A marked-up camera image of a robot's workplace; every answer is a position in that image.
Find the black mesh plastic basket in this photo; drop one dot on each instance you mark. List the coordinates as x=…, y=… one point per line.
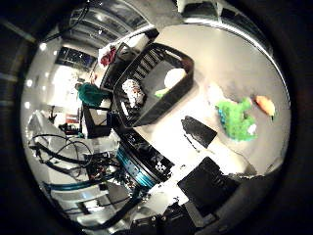
x=153, y=111

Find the teal cloth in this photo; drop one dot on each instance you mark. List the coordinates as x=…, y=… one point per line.
x=91, y=94

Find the red cloth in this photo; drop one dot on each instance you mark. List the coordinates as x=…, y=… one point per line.
x=107, y=57

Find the round orange fruit plush toy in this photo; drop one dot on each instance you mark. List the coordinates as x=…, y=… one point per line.
x=174, y=78

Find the green dinosaur plush toy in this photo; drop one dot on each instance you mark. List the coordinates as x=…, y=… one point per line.
x=236, y=120

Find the white brown spotted plush toy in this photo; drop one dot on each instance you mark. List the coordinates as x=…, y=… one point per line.
x=133, y=91

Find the orange carrot plush toy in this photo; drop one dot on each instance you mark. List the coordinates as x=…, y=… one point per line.
x=265, y=104

